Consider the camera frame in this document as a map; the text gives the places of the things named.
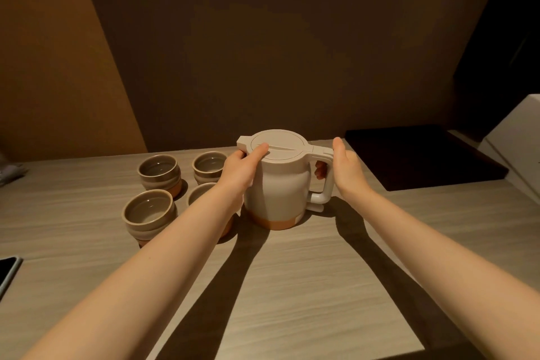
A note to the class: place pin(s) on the person's left hand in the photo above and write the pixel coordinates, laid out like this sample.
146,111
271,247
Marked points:
238,174

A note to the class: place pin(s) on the person's right hand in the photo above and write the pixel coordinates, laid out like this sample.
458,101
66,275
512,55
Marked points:
348,172

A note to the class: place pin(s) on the person's right thumb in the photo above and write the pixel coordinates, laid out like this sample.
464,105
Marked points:
339,149

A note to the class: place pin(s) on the person's left thumb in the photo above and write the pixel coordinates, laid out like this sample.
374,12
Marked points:
259,151

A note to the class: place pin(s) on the white kettle lid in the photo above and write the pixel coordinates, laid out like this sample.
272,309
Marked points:
282,145

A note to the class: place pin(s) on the white kettle with orange base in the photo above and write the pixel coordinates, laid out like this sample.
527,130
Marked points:
278,191

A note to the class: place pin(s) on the person's left forearm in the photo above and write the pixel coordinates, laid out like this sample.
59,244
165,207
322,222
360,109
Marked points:
139,288

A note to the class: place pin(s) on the person's right forearm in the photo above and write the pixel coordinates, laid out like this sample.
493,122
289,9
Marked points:
443,271

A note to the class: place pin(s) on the grey ceramic tea cup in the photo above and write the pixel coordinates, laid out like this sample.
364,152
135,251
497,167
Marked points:
199,194
147,214
209,165
159,172

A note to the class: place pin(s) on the dark rectangular tray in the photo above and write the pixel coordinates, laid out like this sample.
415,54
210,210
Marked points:
422,157

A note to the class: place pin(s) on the white box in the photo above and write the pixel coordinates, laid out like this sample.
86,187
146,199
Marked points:
517,140

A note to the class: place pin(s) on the grey cloth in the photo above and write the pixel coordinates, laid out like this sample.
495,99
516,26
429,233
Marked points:
10,172

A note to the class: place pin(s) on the black smartphone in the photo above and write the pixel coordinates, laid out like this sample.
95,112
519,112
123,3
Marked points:
7,273

